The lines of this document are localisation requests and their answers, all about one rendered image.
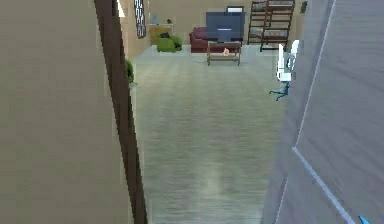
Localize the green armchair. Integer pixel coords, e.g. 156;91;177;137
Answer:
156;34;184;54

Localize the white office chair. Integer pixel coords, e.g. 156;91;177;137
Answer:
268;39;300;102

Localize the brown wooden shelf unit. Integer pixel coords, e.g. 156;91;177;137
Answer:
246;0;296;53

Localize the yellow wooden side table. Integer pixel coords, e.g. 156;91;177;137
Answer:
148;23;175;46

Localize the black framed wall picture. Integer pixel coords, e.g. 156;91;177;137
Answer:
133;0;147;40

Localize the green house plant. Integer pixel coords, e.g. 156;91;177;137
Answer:
125;58;136;85

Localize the grey room door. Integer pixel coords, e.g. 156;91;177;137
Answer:
260;0;384;224

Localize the dark red sofa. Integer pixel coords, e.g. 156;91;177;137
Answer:
188;26;244;54

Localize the grey television set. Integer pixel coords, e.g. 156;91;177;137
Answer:
205;11;247;43

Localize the brown wooden coffee table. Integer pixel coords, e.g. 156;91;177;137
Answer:
206;40;242;67

